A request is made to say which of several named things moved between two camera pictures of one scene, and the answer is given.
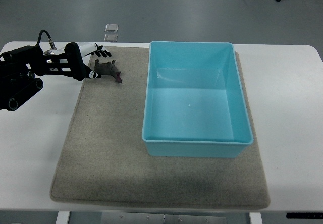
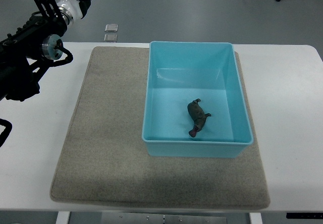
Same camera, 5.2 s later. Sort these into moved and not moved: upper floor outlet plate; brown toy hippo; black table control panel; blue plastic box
Moved: brown toy hippo
Not moved: upper floor outlet plate; black table control panel; blue plastic box
